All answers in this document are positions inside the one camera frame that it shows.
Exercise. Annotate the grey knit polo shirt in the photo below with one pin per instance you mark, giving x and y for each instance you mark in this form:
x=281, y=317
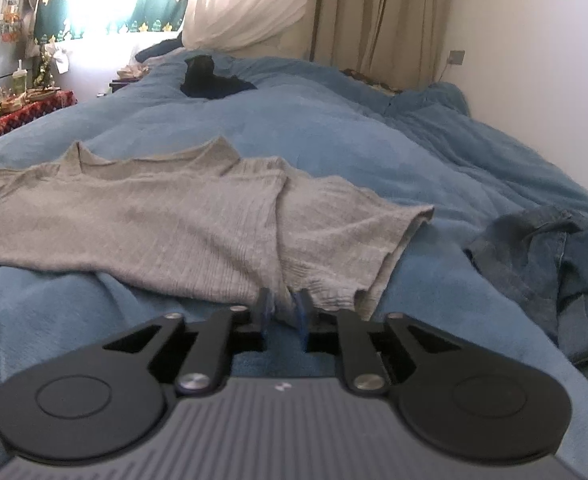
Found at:
x=206, y=224

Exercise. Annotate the blue denim garment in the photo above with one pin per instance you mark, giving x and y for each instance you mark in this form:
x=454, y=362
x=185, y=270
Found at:
x=538, y=258

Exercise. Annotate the beige drape curtain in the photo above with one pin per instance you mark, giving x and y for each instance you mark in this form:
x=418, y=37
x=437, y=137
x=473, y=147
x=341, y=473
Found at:
x=398, y=42

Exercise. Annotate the grey wall socket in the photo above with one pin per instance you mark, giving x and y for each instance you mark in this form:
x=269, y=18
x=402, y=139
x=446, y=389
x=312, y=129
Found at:
x=456, y=57

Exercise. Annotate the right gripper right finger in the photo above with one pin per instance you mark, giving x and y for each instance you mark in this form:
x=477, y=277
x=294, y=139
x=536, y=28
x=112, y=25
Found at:
x=342, y=334

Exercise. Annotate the black cat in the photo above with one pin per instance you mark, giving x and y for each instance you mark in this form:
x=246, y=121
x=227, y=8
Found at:
x=201, y=82

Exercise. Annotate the red patterned tablecloth table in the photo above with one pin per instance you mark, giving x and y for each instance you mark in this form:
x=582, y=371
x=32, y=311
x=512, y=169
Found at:
x=34, y=110

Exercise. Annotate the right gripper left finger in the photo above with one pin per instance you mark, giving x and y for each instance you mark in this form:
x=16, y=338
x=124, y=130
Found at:
x=226, y=333

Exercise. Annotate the green drink cup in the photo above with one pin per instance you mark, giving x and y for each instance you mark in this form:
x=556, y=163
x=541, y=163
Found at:
x=20, y=80

